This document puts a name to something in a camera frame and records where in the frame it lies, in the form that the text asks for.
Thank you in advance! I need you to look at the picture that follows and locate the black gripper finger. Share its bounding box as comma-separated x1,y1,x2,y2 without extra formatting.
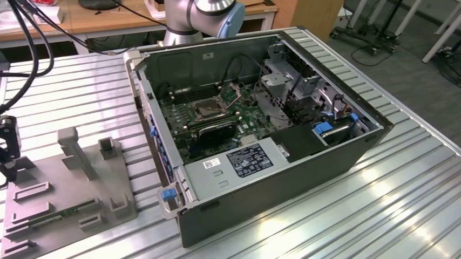
0,115,21,184

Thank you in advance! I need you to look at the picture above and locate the RAM slot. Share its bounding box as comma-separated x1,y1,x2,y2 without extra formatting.
171,85,219,95
182,119,242,133
174,94,222,104
171,88,219,98
172,91,221,101
179,116,242,130

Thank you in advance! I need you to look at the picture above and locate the CPU socket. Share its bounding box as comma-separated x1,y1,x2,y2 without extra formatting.
188,96,233,122

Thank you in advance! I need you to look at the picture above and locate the grey parts rack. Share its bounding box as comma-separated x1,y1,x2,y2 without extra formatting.
0,126,140,257

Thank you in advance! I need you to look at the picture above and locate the green RAM stick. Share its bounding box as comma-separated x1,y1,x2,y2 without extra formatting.
27,205,82,229

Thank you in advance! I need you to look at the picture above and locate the wooden desk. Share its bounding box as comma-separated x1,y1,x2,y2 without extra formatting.
0,0,281,54

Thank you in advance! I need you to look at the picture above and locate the black round monitor base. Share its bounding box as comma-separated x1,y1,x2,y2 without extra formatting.
78,0,122,10

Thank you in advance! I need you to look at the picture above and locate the grey power supply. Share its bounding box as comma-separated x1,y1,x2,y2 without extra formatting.
182,137,291,202

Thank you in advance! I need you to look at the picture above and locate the black graphics card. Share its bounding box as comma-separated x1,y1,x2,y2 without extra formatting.
172,118,242,152

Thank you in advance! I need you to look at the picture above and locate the white paper box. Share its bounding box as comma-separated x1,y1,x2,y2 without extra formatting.
143,0,168,20

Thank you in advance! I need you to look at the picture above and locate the green motherboard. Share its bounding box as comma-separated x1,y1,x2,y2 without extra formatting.
158,82,277,162

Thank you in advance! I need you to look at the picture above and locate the metal drive cage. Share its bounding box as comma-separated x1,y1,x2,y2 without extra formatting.
257,42,325,127

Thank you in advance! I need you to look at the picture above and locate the black plastic shroud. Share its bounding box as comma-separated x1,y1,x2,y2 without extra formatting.
270,124,330,163

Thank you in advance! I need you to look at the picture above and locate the black open PC case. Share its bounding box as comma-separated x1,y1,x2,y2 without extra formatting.
123,25,396,249

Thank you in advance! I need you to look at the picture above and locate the hard disk in blue carrier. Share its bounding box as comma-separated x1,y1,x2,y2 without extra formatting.
311,118,364,148

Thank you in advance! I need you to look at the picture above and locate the wooden cabinet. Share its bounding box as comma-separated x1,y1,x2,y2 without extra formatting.
277,0,343,43

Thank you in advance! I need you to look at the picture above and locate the black wheeled stand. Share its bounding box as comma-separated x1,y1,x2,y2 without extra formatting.
330,0,402,56

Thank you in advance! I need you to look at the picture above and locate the white table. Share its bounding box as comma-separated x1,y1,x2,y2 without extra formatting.
421,0,461,64
345,0,422,36

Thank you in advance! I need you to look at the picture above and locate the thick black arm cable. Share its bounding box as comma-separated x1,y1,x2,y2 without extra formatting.
0,0,40,110
5,0,56,108

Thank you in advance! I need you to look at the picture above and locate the thin black desk cable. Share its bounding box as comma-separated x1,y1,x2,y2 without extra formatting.
107,0,168,28

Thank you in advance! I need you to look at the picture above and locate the black internal cable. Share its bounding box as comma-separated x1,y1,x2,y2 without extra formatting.
219,53,270,85

